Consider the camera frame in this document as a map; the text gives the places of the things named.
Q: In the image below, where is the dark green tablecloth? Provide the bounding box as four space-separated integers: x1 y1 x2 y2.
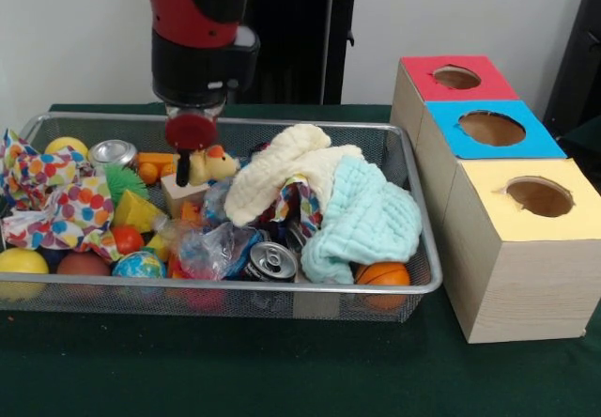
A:
0 101 601 417

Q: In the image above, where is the pale yellow duck plush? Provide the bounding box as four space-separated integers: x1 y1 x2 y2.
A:
186 144 240 186

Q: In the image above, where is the black drink can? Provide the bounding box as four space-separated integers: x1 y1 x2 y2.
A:
241 241 300 283

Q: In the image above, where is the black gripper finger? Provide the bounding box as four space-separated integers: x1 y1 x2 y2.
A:
175 147 192 188

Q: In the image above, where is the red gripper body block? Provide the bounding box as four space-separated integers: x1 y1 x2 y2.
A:
163 111 219 149

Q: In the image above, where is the yellow cheese wedge toy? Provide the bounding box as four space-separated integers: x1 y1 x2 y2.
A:
111 189 167 235

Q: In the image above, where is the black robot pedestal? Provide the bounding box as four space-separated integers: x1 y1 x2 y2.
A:
224 0 379 106

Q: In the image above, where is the cream waffle cloth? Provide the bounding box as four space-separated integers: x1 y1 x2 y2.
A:
223 123 365 228

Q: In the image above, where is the orange toy basketball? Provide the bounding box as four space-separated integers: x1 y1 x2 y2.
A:
354 261 412 310

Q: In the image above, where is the shallow wire mesh bin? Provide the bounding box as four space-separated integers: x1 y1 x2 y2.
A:
0 111 445 324

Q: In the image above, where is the mint waffle cloth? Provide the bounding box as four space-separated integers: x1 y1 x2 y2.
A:
300 156 423 286

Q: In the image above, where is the silver drink can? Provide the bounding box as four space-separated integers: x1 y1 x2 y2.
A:
87 139 139 169

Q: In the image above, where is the side table with green cloth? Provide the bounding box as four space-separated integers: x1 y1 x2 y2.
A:
558 115 601 160

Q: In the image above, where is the yellow ball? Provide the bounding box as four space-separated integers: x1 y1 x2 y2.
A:
0 247 51 301

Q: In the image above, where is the colourful heart print cloth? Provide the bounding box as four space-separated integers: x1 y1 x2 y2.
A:
0 128 118 264

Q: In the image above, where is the wooden three-hole sorting box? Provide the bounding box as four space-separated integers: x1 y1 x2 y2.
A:
389 54 601 344

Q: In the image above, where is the blue green globe ball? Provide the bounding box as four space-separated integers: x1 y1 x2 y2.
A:
111 251 168 280

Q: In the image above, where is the orange toy building block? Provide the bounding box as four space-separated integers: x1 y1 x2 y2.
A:
137 152 178 186

